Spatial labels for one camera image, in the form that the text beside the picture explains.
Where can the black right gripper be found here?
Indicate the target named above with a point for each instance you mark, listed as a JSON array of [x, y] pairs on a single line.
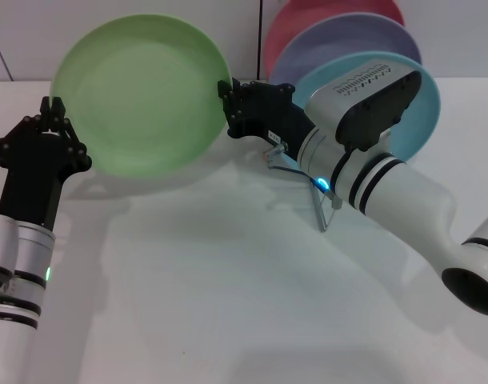
[[276, 116]]

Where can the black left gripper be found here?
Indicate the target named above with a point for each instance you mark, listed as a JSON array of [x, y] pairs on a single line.
[[32, 180]]

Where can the green round plate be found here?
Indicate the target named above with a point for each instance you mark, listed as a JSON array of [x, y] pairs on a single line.
[[144, 96]]

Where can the red round plate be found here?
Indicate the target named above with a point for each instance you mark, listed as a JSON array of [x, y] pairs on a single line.
[[292, 20]]

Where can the purple round plate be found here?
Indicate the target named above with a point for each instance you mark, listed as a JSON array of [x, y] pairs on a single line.
[[348, 36]]

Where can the teal round plate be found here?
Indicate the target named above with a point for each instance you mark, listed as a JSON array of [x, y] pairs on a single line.
[[428, 116]]

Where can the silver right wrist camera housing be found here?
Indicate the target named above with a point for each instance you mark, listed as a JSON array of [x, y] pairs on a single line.
[[368, 100]]

